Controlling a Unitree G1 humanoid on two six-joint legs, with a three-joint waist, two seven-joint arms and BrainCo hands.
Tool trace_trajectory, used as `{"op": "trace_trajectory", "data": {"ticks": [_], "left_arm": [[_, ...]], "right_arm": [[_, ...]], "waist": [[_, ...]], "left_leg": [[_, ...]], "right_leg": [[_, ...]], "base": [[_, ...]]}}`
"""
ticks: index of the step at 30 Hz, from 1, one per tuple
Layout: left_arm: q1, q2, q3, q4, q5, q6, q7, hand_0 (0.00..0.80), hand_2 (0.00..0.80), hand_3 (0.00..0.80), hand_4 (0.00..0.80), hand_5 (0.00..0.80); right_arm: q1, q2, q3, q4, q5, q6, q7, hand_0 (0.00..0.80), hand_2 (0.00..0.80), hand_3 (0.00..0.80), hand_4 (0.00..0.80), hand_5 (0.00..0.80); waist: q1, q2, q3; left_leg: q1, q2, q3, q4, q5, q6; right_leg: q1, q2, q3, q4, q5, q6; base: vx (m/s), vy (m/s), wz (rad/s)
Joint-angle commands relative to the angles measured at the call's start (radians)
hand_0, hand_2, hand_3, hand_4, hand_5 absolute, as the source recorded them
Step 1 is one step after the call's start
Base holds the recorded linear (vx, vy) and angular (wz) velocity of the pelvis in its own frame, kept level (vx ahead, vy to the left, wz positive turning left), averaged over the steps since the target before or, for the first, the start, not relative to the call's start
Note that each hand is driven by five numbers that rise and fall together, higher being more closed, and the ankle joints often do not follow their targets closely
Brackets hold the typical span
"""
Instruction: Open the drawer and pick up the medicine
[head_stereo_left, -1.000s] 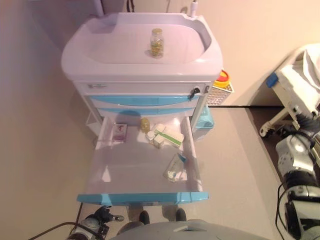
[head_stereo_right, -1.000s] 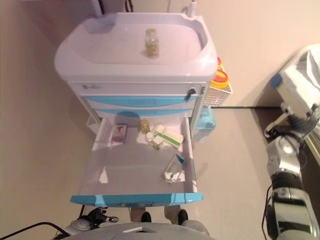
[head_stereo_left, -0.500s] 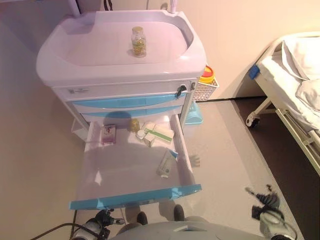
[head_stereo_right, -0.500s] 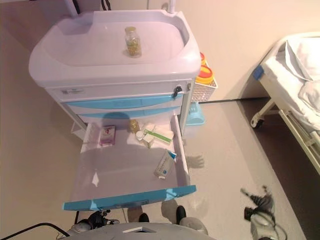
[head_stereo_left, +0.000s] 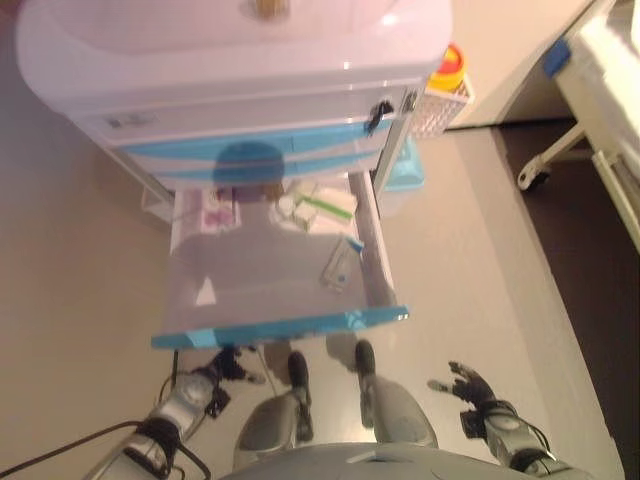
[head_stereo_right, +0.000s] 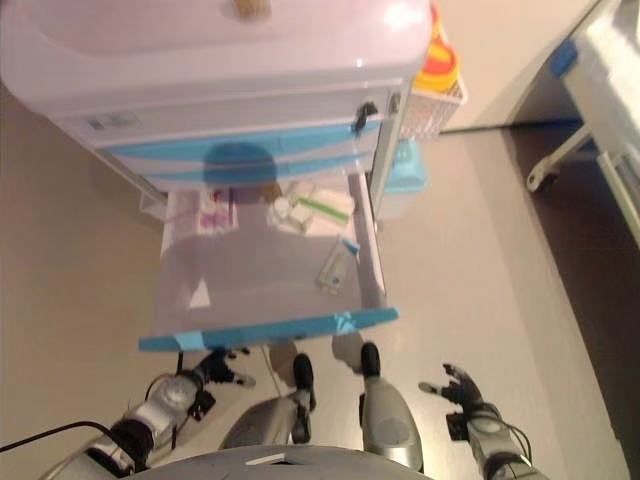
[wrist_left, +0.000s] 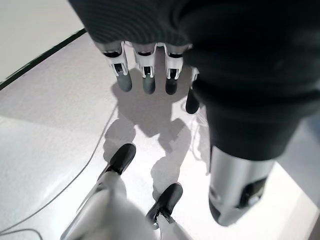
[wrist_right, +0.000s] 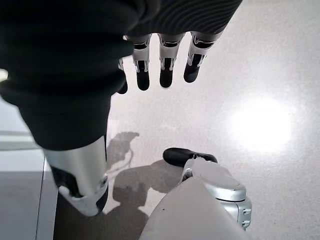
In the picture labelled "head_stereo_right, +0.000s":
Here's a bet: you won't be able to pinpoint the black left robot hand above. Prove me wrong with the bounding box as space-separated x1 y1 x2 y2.
197 349 256 389

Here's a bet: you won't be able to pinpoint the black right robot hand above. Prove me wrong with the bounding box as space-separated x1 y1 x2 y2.
418 363 489 416

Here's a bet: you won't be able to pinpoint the blue front cart drawer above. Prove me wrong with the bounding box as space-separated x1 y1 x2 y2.
92 122 381 161
134 152 376 186
138 172 401 354

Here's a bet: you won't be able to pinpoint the clear bottle yellow capsules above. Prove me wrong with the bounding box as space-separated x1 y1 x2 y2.
232 0 271 24

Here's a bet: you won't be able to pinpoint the pink white medicine box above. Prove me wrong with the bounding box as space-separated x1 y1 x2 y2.
197 187 234 234

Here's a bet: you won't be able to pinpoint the silver left robot leg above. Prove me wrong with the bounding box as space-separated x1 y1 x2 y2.
219 339 319 451

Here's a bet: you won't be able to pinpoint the silver robot leg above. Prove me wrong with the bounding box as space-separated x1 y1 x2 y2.
332 332 426 474
219 339 319 451

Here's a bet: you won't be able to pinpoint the silver right robot leg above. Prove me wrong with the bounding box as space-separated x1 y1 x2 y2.
332 332 426 474

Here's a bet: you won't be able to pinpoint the grey robot torso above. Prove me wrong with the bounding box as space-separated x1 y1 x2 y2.
129 444 426 480

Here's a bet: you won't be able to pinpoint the white box blue print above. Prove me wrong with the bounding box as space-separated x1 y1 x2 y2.
314 237 360 296

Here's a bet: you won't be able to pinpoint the white plastic bottle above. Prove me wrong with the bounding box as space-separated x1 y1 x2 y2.
267 197 296 226

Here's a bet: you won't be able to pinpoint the white translucent side bin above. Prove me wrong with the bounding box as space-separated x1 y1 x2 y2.
138 189 169 224

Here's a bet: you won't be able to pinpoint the white box green stripe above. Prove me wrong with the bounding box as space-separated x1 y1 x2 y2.
279 182 356 234

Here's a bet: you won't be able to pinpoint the black bed caster wheel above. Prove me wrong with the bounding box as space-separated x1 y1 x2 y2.
525 169 559 194

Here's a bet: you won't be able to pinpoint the waste bin with blue lid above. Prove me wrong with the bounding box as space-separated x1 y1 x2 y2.
377 139 430 221

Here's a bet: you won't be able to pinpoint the white perforated side basket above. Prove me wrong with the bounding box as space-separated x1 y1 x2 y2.
397 74 469 141

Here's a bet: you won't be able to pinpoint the black key in lock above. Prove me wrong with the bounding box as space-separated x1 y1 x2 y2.
352 101 379 134

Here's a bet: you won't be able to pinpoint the yellow sharps container red lid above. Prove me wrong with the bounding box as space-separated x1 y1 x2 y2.
429 4 447 44
414 42 461 94

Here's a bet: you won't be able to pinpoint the white hospital bed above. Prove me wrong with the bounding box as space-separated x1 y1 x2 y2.
524 0 640 231

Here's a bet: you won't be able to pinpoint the white medical cart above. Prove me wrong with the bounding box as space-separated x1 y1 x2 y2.
0 0 469 236

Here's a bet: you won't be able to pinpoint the blue tag on bed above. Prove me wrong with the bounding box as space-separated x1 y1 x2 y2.
549 42 579 76

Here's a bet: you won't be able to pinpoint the black cable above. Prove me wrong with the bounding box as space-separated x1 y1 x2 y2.
0 421 111 451

